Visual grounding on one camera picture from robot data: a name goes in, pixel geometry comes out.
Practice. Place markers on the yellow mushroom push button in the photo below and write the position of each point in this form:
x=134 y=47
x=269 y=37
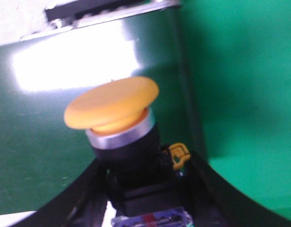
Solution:
x=138 y=181

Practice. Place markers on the bright green plastic tray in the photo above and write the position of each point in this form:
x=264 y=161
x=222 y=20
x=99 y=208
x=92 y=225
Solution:
x=239 y=54

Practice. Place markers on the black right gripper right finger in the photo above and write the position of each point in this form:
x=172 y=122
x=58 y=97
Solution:
x=216 y=203

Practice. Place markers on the green conveyor belt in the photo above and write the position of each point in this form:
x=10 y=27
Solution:
x=39 y=155

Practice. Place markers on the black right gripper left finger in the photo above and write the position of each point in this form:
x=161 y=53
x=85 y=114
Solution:
x=82 y=204

